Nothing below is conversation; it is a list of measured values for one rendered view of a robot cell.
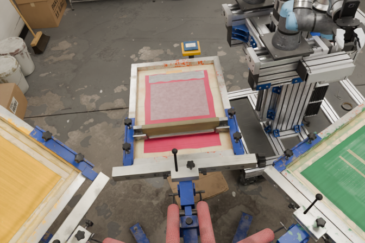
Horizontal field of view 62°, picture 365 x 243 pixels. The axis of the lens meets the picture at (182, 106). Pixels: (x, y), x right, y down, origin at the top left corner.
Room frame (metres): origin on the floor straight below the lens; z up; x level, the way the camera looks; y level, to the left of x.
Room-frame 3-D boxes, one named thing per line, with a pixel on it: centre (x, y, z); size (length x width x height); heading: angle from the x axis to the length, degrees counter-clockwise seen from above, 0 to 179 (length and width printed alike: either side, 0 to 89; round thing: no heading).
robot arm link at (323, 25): (1.05, -0.63, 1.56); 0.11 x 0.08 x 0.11; 73
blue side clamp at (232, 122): (0.98, -0.26, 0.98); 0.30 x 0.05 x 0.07; 0
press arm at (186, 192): (0.65, 0.02, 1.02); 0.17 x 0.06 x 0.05; 0
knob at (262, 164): (0.77, -0.34, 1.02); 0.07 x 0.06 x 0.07; 0
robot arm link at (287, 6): (1.34, -0.60, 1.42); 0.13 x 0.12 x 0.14; 73
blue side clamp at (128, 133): (0.98, 0.30, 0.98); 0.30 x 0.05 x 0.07; 0
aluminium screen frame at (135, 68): (1.22, 0.02, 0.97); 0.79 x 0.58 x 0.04; 0
